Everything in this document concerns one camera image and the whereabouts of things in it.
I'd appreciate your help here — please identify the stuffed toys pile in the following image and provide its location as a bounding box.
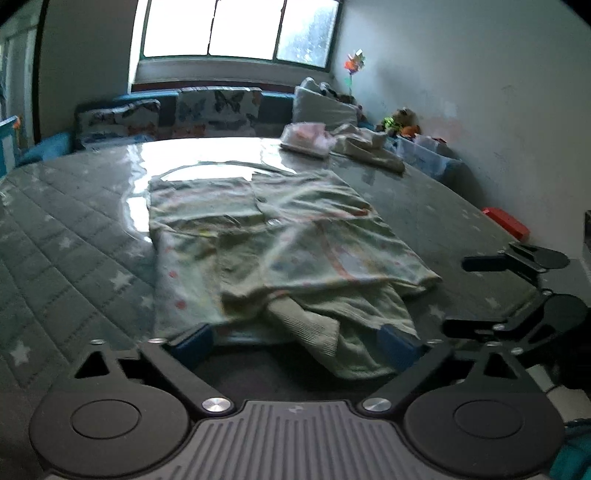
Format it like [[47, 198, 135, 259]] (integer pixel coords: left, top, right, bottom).
[[376, 108, 421, 139]]

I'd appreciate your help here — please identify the butterfly cushion centre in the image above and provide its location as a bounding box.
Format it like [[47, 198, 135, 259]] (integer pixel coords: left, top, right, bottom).
[[172, 86, 263, 138]]

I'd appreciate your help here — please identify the pink white folded garment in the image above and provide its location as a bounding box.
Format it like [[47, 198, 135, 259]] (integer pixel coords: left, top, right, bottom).
[[280, 122, 335, 159]]

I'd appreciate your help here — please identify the blue sofa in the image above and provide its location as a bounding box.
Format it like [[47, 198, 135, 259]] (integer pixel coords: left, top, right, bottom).
[[22, 89, 294, 164]]

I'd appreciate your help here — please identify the colourful pinwheel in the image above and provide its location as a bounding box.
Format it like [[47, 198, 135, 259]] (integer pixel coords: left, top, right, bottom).
[[344, 49, 366, 96]]

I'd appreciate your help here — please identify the butterfly cushion left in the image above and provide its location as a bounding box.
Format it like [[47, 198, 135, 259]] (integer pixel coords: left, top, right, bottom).
[[75, 99, 161, 147]]

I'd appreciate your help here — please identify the window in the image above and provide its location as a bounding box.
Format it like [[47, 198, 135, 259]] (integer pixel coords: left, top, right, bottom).
[[140, 0, 342, 69]]

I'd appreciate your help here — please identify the butterfly cushion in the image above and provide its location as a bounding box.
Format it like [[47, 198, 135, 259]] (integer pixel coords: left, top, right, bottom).
[[172, 86, 263, 138], [75, 99, 161, 147]]

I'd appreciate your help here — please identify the grey pillow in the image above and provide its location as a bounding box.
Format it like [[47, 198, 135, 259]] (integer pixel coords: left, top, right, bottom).
[[293, 77, 360, 131]]

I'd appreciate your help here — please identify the green patterned baby garment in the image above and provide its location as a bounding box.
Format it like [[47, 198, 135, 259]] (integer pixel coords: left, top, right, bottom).
[[148, 171, 440, 380]]

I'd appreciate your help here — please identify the cream crumpled garment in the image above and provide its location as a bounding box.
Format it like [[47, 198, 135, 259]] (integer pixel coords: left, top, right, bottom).
[[331, 123, 406, 175]]

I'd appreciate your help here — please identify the clear plastic storage box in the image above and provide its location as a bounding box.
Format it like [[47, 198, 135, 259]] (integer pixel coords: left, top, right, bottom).
[[396, 135, 462, 185]]

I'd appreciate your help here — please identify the grey star quilted table cover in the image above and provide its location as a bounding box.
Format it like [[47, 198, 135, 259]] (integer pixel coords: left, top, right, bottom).
[[1, 138, 535, 479]]

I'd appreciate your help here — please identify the red plastic stool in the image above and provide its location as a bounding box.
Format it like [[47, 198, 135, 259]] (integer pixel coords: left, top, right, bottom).
[[482, 207, 530, 242]]

